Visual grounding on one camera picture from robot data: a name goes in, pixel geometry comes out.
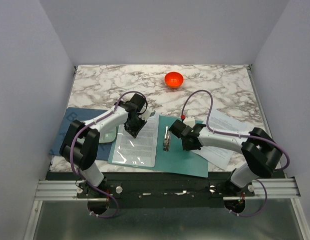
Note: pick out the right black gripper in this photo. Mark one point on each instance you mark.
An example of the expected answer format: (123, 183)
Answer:
(185, 147)

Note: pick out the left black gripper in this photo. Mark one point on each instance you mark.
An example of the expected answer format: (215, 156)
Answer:
(134, 132)

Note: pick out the single printed paper sheet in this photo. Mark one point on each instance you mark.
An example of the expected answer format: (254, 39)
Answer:
(136, 152)

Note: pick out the teal file folder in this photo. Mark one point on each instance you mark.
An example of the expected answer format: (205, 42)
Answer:
(176, 160)

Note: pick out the printed white paper sheets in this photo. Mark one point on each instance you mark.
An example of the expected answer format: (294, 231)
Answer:
(220, 144)

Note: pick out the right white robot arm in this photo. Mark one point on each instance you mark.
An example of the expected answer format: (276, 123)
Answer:
(261, 153)

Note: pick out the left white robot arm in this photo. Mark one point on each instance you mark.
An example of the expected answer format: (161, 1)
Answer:
(81, 142)

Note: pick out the pale green divided plate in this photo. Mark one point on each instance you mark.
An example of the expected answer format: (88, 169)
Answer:
(108, 137)

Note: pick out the orange plastic bowl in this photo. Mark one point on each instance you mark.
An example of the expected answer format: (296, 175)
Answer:
(174, 79)

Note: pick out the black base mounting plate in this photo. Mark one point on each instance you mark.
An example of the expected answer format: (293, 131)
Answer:
(158, 190)

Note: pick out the blue lettered placemat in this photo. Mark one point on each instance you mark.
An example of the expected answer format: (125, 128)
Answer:
(81, 114)

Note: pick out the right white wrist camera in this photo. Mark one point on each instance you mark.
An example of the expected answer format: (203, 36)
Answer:
(189, 121)

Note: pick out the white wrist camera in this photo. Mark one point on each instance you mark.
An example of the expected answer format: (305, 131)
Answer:
(189, 121)
(147, 114)

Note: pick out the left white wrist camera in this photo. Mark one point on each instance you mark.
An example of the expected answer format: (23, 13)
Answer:
(147, 114)

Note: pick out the aluminium extrusion rail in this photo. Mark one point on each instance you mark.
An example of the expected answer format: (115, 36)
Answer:
(66, 190)

